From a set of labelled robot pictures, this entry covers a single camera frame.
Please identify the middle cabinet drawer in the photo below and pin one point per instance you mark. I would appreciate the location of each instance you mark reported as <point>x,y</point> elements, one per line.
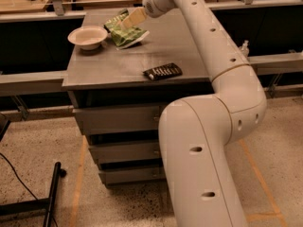
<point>125,151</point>

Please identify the dark snack bar wrapper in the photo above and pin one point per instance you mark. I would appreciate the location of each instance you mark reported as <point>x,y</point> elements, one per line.
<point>165,71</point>

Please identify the bottom cabinet drawer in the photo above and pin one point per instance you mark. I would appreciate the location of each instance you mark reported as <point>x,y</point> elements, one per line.
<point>132,175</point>

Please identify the green jalapeno chip bag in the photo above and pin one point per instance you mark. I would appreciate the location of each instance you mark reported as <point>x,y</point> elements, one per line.
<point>124,38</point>

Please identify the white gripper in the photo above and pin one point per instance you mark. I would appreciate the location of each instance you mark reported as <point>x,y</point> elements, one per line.
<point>152,2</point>

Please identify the white paper bowl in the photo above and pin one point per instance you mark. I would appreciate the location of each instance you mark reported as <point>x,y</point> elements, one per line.
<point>88,37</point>

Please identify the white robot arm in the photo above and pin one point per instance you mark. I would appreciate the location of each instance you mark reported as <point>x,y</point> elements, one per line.
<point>193,131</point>

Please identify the cabinet drawer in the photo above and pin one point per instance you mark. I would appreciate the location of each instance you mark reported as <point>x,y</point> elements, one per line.
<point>132,175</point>
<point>125,151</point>
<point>121,118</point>

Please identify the top cabinet drawer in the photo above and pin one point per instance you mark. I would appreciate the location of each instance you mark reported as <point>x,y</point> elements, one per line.
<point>121,118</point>

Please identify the black stand base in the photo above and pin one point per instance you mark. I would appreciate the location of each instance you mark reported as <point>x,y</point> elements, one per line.
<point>47,204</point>

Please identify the clear sanitizer bottle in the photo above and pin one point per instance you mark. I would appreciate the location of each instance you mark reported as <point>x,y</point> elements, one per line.
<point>244,48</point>

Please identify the grey drawer cabinet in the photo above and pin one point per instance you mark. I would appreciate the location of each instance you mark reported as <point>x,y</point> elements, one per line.
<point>108,76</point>

